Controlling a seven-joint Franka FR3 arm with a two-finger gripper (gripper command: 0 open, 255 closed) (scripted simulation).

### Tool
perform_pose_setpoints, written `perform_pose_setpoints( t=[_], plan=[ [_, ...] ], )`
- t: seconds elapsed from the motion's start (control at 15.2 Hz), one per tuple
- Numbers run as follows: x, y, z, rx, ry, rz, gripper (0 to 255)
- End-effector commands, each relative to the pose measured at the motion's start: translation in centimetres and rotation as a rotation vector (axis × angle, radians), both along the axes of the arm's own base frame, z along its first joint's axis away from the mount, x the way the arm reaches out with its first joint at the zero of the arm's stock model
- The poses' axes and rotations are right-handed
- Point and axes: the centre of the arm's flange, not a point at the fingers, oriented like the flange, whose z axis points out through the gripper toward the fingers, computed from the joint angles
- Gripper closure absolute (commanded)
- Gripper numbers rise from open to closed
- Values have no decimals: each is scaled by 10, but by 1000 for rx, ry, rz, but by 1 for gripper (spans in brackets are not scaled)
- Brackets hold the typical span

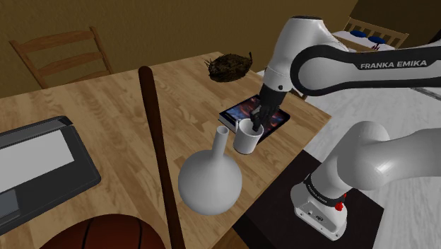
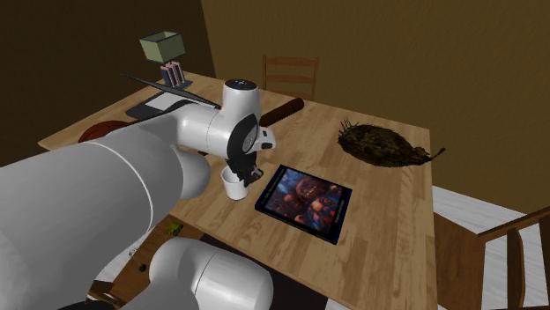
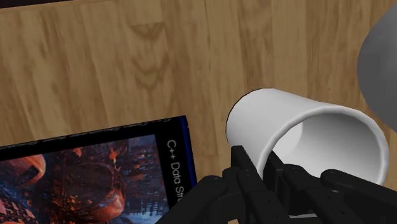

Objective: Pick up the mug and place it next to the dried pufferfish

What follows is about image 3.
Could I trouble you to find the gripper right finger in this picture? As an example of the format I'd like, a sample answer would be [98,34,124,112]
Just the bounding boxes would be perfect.
[264,150,397,224]

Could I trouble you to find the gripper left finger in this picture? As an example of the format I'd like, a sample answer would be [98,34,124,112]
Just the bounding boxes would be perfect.
[156,144,290,224]

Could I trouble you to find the white cup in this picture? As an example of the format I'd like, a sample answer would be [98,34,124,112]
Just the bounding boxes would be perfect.
[225,87,391,187]

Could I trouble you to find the grey rounded object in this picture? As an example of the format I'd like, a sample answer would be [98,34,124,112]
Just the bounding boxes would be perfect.
[356,2,397,134]

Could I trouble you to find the black book with orange picture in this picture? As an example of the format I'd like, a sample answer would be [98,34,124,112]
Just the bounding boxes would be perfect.
[0,115,199,224]

